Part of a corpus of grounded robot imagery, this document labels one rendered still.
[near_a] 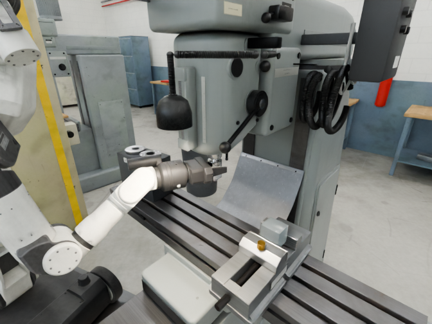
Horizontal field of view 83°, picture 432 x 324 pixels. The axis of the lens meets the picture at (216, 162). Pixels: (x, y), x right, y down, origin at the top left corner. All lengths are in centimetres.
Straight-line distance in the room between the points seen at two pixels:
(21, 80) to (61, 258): 41
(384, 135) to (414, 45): 134
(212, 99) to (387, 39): 43
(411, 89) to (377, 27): 403
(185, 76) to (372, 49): 46
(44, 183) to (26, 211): 178
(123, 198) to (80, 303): 76
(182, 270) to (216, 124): 55
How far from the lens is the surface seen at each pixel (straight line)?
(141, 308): 101
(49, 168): 241
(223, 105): 63
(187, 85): 63
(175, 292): 91
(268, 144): 110
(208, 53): 48
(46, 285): 154
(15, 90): 71
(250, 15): 64
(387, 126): 488
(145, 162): 74
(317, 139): 103
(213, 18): 56
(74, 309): 135
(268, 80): 75
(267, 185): 111
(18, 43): 64
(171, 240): 98
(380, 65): 75
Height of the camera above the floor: 158
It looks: 24 degrees down
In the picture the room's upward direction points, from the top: straight up
